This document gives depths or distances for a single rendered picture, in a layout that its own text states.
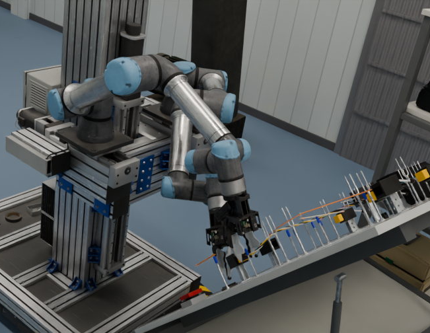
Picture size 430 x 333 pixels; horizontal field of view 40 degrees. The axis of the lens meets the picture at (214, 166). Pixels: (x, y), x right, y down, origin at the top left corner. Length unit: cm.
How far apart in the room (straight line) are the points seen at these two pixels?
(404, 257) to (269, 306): 77
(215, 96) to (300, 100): 354
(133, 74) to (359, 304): 123
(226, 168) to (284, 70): 419
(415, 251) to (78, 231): 156
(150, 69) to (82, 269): 139
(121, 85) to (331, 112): 391
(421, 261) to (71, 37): 178
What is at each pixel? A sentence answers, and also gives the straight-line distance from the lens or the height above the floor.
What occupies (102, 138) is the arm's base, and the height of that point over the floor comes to 118.
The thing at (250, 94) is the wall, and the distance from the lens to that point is 609.
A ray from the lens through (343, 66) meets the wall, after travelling 553.
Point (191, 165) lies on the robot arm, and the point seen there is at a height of 140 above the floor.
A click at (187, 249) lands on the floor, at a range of 386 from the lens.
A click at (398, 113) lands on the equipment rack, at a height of 143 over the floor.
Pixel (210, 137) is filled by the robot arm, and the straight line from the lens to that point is 187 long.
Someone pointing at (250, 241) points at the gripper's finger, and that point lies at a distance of 180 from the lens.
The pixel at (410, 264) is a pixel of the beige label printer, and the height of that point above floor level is 80.
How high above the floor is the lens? 221
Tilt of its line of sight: 27 degrees down
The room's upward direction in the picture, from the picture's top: 10 degrees clockwise
